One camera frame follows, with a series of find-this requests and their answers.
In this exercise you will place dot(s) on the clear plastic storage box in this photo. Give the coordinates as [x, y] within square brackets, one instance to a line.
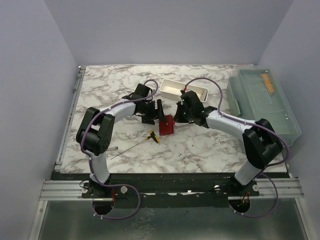
[249, 99]

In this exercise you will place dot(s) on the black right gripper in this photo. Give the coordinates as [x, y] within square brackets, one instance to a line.
[178, 118]

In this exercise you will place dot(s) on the white rectangular plastic tray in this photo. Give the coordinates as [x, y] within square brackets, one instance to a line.
[171, 89]

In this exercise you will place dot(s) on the black aluminium mounting rail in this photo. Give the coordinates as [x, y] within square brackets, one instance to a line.
[168, 190]

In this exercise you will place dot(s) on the red card holder wallet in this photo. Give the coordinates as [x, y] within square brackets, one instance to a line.
[166, 127]

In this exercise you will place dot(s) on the orange tool in box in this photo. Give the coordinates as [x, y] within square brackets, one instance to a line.
[267, 83]

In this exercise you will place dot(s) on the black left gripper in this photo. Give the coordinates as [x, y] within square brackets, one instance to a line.
[149, 119]

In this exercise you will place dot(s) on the small metal bar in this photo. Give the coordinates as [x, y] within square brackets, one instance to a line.
[113, 148]

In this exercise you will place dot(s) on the yellow black T-handle hex key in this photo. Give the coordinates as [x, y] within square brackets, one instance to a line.
[151, 135]

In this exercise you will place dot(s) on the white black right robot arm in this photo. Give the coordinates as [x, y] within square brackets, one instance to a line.
[260, 143]

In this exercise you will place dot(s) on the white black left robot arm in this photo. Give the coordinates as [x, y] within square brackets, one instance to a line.
[95, 132]

